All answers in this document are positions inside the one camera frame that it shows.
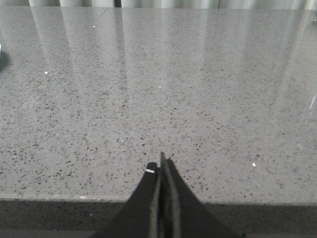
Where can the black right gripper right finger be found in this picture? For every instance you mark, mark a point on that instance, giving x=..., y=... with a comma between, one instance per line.
x=183, y=215

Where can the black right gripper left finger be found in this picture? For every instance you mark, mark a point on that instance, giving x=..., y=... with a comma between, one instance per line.
x=138, y=218

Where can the white pleated curtain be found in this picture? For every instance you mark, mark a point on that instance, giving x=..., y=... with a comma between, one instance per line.
x=196, y=4

